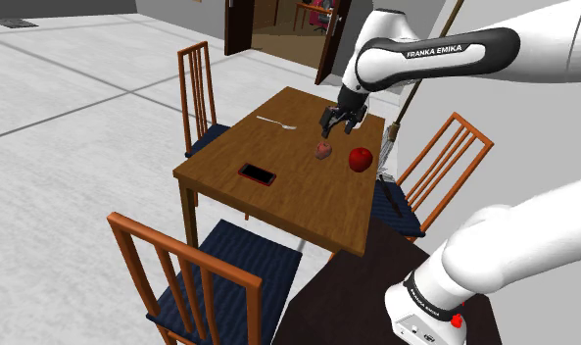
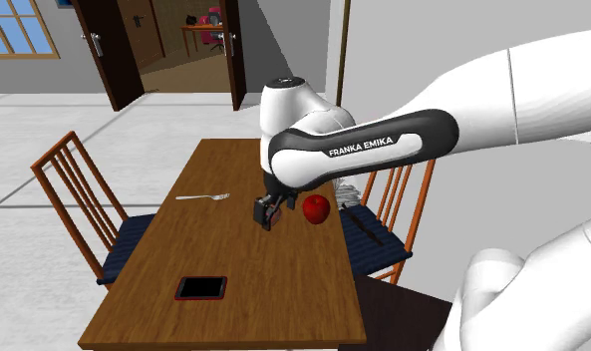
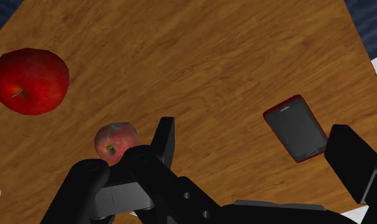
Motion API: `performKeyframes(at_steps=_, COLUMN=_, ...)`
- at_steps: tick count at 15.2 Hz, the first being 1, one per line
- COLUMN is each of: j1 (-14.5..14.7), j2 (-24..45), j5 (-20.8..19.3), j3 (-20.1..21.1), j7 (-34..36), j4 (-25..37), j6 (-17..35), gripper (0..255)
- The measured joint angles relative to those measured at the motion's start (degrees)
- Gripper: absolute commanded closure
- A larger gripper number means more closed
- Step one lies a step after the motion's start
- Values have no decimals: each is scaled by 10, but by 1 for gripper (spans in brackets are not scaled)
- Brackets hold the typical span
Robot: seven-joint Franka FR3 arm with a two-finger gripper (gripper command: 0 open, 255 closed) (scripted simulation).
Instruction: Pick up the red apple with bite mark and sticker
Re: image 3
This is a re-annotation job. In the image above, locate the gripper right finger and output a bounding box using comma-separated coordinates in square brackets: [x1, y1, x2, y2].
[324, 124, 377, 224]

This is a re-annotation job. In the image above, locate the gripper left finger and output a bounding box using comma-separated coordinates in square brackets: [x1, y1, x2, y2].
[40, 116, 221, 224]

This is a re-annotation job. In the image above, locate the small pale red apple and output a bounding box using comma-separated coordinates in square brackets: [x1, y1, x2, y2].
[94, 122, 139, 166]

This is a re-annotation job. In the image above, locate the red-edged black phone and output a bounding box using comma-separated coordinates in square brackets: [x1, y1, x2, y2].
[262, 94, 329, 164]

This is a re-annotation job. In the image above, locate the large dark red apple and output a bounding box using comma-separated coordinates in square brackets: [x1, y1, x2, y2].
[0, 47, 70, 116]

